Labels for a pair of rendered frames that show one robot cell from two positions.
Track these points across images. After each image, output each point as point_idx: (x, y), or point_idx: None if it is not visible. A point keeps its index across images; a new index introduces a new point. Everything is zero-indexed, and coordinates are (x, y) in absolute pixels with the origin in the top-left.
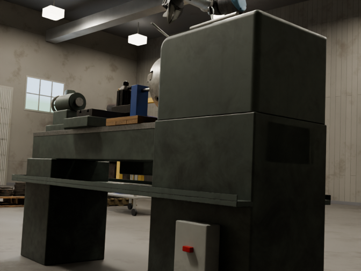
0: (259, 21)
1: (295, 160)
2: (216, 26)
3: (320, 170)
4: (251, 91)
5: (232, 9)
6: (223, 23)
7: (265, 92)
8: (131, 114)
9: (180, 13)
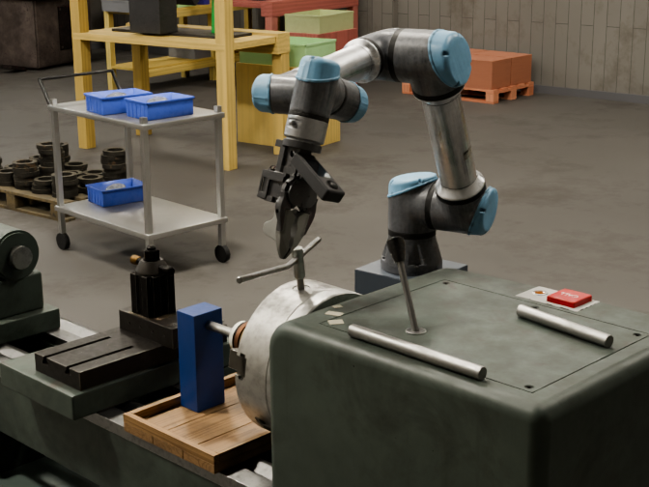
0: (544, 441)
1: None
2: (426, 389)
3: None
4: None
5: (435, 86)
6: (445, 393)
7: None
8: (185, 385)
9: (311, 219)
